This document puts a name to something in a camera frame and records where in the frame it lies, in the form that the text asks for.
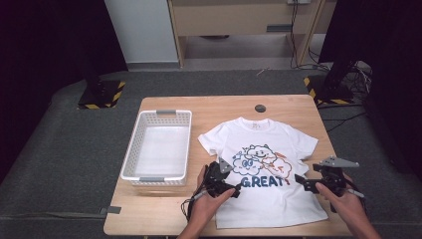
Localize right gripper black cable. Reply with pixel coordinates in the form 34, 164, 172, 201
329, 187, 366, 213

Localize person's left hand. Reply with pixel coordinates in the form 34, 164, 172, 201
188, 165, 237, 230

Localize dark curtain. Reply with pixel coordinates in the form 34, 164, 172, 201
317, 0, 422, 182

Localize black floor cable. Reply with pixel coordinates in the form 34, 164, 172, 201
316, 103, 369, 132

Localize black hanging cables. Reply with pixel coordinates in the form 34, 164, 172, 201
290, 2, 331, 72

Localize grey tape piece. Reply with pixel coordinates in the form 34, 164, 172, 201
99, 205, 122, 216

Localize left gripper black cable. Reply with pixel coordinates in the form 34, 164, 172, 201
180, 190, 209, 222

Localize white plastic basket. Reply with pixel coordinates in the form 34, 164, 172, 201
119, 109, 193, 187

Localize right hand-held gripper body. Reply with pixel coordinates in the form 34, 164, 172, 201
313, 155, 360, 197

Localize white cabinet panel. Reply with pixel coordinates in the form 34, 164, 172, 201
104, 0, 181, 65

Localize tangled floor cable bundle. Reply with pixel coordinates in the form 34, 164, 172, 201
344, 60, 374, 101

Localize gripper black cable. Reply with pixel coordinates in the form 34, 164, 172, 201
180, 190, 209, 222
329, 187, 366, 213

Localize light wooden desk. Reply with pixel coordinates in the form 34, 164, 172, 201
167, 0, 337, 69

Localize person's right hand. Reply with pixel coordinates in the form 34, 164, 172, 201
315, 173, 368, 229

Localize white printed t-shirt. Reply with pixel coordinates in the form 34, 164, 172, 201
197, 117, 329, 230

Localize black stand with striped base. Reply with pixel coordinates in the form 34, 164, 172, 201
303, 61, 355, 106
78, 74, 127, 111

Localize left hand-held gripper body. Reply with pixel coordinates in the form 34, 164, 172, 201
203, 157, 235, 199

